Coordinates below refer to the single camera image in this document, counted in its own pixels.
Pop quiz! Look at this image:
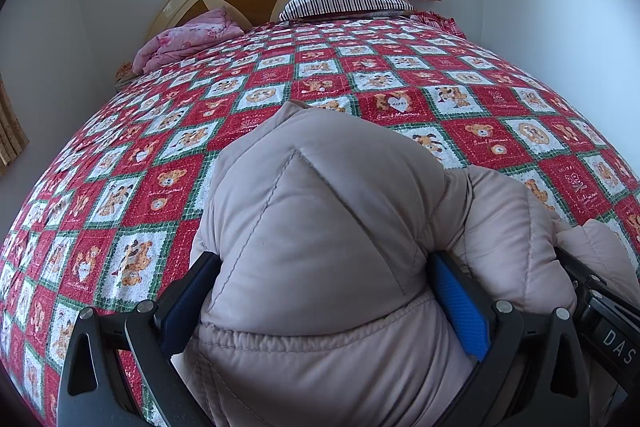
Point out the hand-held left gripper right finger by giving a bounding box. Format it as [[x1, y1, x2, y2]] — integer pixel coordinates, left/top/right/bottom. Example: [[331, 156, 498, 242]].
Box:
[[431, 250, 628, 427]]

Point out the striped pillow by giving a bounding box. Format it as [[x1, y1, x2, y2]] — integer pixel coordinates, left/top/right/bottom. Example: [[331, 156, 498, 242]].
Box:
[[278, 0, 416, 22]]

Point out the pink floral folded blanket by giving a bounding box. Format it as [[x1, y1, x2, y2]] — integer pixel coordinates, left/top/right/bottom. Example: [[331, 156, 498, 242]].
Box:
[[132, 7, 246, 75]]

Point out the red bear-print bedspread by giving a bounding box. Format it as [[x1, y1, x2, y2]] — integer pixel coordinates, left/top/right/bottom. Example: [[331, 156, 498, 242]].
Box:
[[0, 9, 640, 427]]

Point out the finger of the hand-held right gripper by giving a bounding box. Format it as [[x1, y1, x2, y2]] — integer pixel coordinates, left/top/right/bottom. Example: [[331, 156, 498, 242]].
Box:
[[555, 246, 609, 299]]

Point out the beige puffer jacket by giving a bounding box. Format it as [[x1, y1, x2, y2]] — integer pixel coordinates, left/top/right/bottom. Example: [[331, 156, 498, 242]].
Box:
[[172, 99, 633, 427]]

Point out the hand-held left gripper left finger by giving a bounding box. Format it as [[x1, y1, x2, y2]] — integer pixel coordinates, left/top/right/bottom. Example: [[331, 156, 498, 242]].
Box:
[[57, 251, 224, 427]]

